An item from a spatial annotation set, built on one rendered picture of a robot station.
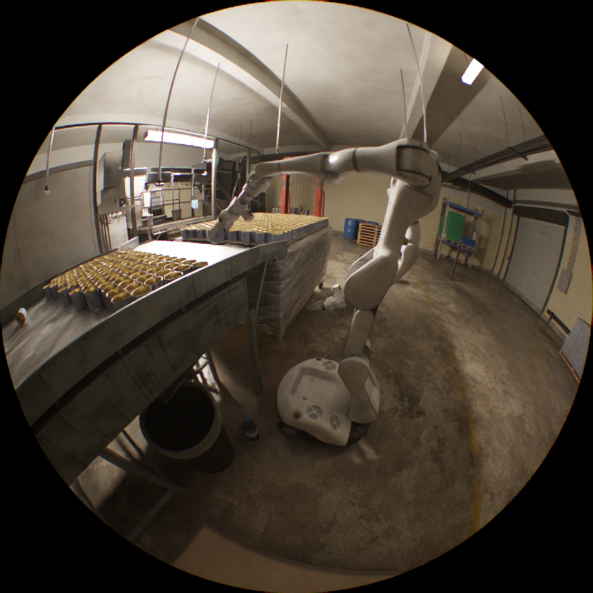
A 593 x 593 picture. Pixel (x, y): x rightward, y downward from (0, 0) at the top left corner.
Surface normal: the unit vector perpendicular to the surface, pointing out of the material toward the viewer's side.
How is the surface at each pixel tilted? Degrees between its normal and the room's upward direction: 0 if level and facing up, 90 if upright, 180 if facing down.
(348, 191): 90
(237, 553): 0
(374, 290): 92
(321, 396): 2
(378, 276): 90
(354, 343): 90
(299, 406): 0
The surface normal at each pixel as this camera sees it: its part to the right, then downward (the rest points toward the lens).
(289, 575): 0.05, -0.88
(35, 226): 0.93, 0.22
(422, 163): -0.06, 0.45
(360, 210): -0.37, 0.41
